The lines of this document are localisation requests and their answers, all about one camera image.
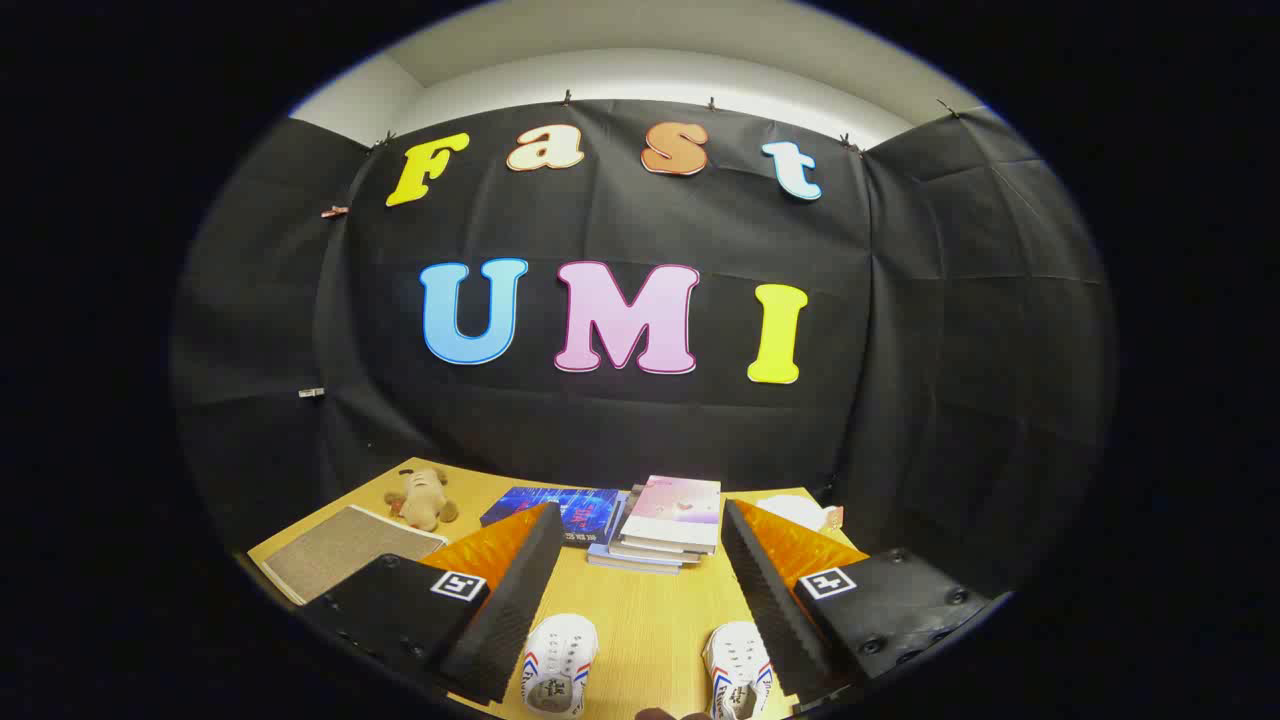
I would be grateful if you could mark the brown plush dog toy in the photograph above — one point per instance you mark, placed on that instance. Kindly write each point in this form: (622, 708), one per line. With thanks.
(425, 500)

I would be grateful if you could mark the white plush toy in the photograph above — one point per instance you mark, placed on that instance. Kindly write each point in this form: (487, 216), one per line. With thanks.
(795, 510)

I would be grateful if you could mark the white canvas shoe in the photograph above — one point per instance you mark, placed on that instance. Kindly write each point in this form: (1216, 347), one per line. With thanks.
(560, 655)
(735, 660)

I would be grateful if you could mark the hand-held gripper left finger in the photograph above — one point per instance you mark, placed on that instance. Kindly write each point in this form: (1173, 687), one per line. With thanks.
(505, 610)

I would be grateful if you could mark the beige fabric storage box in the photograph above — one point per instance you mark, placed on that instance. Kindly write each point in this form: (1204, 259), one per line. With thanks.
(340, 550)

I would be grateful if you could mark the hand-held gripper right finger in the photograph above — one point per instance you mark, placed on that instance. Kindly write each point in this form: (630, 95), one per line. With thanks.
(775, 610)

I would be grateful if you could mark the pink cover book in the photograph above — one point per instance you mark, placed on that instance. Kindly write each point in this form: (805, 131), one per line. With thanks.
(675, 510)

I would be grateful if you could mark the black backdrop cloth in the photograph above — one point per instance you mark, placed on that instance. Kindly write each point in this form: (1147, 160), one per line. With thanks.
(650, 430)

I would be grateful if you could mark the light blue cover book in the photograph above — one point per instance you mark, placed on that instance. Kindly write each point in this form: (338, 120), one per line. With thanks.
(625, 562)

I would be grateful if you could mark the grey cover book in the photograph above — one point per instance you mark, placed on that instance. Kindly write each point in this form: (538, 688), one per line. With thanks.
(650, 553)

